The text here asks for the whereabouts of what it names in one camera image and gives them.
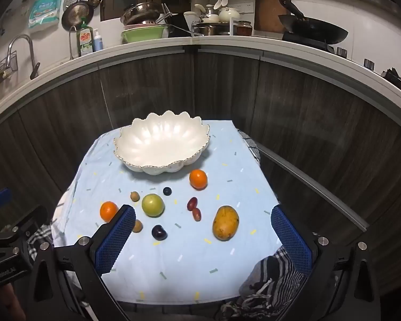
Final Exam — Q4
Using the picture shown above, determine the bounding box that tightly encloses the hanging copper frying pan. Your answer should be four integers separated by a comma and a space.
61, 2, 95, 31

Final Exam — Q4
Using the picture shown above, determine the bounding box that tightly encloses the yellow mango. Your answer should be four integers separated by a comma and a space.
212, 205, 240, 242

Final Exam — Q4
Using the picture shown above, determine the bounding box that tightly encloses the black wok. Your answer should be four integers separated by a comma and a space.
278, 0, 349, 45

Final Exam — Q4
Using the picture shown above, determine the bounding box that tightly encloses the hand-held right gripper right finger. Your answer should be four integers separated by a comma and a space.
271, 204, 382, 321

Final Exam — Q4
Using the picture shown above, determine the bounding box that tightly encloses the brown wooden cutting board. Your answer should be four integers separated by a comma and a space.
254, 0, 292, 34

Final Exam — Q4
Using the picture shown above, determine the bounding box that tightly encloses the black gas stove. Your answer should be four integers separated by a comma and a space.
282, 32, 350, 57

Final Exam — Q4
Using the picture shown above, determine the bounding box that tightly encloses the green dish soap bottle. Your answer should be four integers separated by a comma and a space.
77, 18, 95, 57

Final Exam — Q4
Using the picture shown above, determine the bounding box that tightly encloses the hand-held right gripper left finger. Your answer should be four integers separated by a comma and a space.
23, 204, 136, 321

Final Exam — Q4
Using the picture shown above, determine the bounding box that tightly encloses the blue pump bottle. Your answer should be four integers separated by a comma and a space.
93, 28, 104, 52

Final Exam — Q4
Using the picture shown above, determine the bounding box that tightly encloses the teal and white plastic pack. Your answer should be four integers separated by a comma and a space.
28, 0, 63, 30

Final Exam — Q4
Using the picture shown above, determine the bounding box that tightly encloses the orange tangerine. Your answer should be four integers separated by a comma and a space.
99, 201, 119, 223
189, 169, 208, 189

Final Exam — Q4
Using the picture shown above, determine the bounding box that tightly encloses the green apple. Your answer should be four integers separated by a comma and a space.
141, 193, 164, 217

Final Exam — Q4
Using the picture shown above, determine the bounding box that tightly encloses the white kitchen countertop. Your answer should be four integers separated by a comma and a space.
0, 35, 401, 131

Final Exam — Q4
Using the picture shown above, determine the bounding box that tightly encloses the green plastic basin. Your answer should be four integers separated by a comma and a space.
121, 25, 169, 45

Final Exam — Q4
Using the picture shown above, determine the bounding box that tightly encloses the steel kitchen faucet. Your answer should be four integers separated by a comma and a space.
7, 34, 41, 80

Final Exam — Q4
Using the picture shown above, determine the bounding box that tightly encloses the white scalloped ceramic bowl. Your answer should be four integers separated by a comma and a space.
113, 110, 210, 175

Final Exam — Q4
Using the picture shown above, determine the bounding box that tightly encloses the dark purple plum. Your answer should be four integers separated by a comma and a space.
151, 225, 168, 241

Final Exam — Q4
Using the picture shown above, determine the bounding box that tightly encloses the person's left hand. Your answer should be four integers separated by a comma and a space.
0, 284, 25, 321

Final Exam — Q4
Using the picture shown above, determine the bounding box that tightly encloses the light blue patterned tablecloth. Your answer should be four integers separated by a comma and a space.
51, 119, 288, 303

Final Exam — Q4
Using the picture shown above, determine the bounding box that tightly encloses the wire sink basket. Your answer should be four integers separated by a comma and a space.
0, 51, 18, 89

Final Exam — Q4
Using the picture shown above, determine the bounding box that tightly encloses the dark wood kitchen cabinet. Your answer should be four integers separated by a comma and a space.
0, 45, 401, 301

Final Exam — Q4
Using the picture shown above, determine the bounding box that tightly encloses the white lidded pot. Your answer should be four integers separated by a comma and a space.
194, 4, 219, 24

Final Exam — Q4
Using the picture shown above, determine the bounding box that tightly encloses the grey metal rail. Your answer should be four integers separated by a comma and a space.
254, 140, 369, 232

